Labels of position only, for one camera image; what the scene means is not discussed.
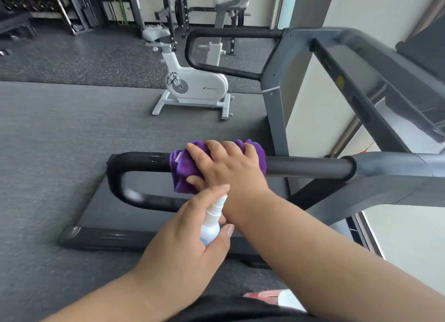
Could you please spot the green resistance bands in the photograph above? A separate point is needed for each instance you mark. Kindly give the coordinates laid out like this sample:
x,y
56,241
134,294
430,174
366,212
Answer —
x,y
122,12

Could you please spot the person's left hand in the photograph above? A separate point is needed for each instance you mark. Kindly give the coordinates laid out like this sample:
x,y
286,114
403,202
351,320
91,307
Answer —
x,y
174,262

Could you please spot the black weight bench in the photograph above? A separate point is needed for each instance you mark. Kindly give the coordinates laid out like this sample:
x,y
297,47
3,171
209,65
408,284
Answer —
x,y
17,23

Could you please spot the grey gym machine frame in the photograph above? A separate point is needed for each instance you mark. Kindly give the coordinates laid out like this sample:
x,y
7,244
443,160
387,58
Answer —
x,y
80,5

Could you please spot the white plastic tub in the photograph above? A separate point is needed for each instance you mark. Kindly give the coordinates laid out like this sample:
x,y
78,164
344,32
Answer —
x,y
290,299

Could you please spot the black treadmill handrail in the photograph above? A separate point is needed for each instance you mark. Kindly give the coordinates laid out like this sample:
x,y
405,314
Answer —
x,y
189,54
306,167

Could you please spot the grey treadmill base with uprights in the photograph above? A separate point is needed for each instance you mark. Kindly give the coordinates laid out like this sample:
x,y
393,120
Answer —
x,y
121,238

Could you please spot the purple microfibre cloth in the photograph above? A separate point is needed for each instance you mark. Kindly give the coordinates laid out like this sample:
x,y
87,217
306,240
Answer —
x,y
180,179

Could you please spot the white spray bottle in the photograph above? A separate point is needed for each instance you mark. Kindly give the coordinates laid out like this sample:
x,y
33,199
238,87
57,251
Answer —
x,y
210,231

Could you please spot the person's right hand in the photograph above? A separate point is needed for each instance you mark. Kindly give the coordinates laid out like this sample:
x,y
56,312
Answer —
x,y
233,172

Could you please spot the rack of black dumbbells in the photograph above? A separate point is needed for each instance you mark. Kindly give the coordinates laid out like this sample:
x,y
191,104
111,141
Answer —
x,y
31,3

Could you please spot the white exercise bike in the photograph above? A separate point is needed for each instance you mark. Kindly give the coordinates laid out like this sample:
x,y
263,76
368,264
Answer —
x,y
201,85

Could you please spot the black shirt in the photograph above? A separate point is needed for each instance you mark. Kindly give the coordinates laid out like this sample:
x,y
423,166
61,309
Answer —
x,y
236,313

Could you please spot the person's right forearm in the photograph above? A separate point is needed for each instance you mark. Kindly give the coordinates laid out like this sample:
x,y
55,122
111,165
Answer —
x,y
330,255

